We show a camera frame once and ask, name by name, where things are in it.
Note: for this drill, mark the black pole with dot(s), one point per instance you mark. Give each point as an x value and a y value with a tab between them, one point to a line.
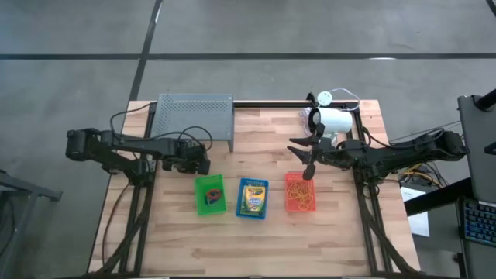
487	101

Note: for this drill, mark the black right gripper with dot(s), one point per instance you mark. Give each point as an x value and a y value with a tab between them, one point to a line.
333	153

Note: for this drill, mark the yellow crayon box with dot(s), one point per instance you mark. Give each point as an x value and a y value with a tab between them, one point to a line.
254	199

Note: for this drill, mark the black desk beam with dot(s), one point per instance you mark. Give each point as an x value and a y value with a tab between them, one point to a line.
434	197

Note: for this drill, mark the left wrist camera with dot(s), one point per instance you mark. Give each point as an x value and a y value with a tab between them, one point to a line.
185	143

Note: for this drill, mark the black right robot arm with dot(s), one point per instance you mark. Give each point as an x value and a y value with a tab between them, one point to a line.
410	149

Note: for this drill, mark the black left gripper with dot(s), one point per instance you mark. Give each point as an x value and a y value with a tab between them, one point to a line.
182	152

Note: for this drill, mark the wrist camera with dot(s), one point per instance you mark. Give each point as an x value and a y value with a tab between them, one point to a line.
185	143
320	129

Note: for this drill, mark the yellow rubber band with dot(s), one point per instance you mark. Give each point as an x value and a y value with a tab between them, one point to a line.
306	205
291	185
306	192
290	195

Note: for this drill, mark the blue spiral wrist coil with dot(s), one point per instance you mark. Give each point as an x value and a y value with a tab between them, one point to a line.
211	201

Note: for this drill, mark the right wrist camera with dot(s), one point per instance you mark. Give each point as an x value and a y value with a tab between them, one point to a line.
320	129

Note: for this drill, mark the grey laptop backlit keyboard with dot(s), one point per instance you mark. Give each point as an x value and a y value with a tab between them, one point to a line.
478	155

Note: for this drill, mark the grey metal stand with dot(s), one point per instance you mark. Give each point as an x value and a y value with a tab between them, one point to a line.
31	190

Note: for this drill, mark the green plastic basket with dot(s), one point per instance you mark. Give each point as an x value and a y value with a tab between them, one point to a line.
199	182

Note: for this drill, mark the white round puck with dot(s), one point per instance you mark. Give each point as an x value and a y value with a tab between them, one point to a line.
324	98

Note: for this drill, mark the blue plastic basket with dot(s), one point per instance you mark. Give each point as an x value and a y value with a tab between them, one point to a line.
237	197

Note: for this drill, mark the white paper sheet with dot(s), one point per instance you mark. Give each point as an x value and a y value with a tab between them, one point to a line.
420	224

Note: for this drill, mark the orange plastic basket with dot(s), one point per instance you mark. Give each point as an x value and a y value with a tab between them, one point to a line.
300	175

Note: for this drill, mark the grey perforated metal shelf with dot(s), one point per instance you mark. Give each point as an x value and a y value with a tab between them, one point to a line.
192	116

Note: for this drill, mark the small black clamp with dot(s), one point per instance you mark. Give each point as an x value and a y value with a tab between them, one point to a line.
311	97

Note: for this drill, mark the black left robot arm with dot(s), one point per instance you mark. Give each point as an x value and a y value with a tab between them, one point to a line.
128	145

